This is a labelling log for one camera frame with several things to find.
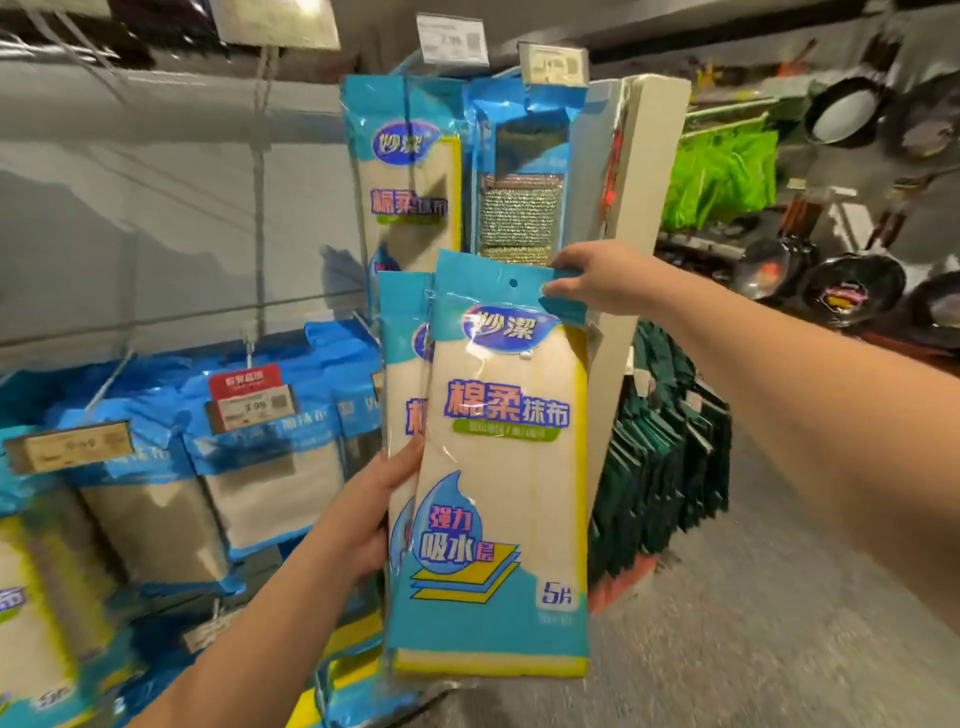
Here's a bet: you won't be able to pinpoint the person's left hand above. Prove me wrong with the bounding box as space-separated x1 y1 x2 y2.
307 435 429 587

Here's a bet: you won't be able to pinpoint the person's right hand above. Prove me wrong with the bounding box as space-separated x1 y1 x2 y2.
540 237 677 320

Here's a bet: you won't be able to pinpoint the hung scouring pad packet bunch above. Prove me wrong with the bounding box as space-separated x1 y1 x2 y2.
465 78 590 272

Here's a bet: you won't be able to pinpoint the blue steel-cloth packets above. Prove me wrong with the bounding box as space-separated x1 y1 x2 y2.
307 318 389 482

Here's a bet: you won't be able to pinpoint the blue antibacterial cloth packets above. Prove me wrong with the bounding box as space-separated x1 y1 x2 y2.
0 393 234 602

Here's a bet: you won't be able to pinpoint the person's right forearm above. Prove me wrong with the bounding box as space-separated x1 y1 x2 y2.
645 262 960 632

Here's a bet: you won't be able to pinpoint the hanging red clip strip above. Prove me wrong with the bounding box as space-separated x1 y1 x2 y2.
600 90 627 227

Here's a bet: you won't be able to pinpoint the yellow green sponge packets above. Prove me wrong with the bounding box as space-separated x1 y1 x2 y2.
285 600 407 728

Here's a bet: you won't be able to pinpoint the hanging bright green bags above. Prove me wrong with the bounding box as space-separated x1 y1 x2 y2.
660 123 782 234

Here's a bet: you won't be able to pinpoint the red white price tag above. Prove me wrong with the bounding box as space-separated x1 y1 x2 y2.
210 0 342 51
207 364 299 437

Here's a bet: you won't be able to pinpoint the dark green goods pile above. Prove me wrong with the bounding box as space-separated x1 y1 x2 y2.
588 318 737 587

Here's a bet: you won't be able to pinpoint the clear grey price tag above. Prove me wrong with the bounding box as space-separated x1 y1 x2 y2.
519 42 591 87

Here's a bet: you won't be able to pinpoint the metal peg hook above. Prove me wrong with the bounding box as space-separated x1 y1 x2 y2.
82 348 140 419

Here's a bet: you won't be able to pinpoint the yellowish price tag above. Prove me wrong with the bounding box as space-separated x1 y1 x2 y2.
4 420 137 477

